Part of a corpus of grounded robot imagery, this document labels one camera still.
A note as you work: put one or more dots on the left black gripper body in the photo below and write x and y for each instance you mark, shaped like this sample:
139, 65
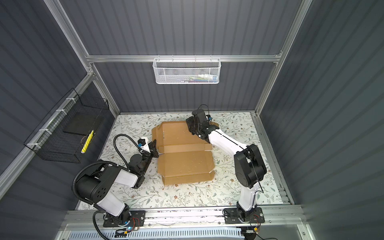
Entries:
148, 158

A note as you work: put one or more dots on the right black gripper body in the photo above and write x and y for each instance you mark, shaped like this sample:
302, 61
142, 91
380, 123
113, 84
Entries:
192, 126

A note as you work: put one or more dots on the brown cardboard box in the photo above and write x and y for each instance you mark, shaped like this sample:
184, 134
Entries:
183, 158

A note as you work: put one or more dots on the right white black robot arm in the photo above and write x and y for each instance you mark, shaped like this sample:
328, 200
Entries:
249, 164

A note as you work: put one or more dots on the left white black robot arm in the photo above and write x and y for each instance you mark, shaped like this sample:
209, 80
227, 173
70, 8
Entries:
92, 184

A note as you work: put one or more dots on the floral patterned table mat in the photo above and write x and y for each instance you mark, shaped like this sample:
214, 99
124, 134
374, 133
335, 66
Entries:
223, 190

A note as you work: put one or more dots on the pens in white basket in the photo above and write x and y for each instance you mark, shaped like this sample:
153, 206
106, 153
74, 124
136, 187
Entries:
204, 78

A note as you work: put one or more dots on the yellow marker pen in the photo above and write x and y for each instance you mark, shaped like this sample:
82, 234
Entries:
87, 142

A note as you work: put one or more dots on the black foam pad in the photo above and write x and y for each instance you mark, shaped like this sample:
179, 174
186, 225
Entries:
82, 124

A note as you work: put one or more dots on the white wire mesh basket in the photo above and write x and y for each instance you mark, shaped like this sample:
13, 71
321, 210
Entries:
166, 72

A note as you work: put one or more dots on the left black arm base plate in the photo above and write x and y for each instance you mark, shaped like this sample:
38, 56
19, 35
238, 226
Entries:
127, 218

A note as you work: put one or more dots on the black wire basket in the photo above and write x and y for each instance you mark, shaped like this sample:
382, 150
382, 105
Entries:
50, 143

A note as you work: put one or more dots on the aluminium mounting rail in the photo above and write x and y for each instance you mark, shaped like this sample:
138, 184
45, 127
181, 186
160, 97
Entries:
194, 217

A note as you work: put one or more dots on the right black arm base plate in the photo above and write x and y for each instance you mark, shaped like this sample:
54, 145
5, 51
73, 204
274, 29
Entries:
238, 216

